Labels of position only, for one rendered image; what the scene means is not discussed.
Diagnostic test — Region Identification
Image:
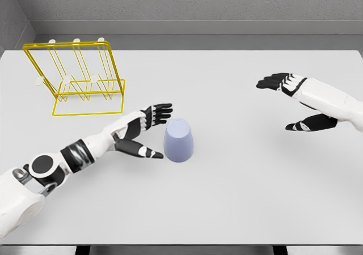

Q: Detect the pale blue cup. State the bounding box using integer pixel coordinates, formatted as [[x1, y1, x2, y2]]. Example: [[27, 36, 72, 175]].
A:
[[163, 118, 195, 163]]

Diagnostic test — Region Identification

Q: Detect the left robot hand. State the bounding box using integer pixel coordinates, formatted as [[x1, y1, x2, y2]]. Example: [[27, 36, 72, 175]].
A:
[[102, 103, 174, 159]]

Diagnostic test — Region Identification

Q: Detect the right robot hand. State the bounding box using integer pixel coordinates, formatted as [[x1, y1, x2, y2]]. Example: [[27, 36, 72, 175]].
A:
[[256, 73, 341, 131]]

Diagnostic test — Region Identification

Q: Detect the yellow wire cup holder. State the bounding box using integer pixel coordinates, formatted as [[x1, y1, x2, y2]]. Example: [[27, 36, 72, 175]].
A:
[[22, 37, 126, 117]]

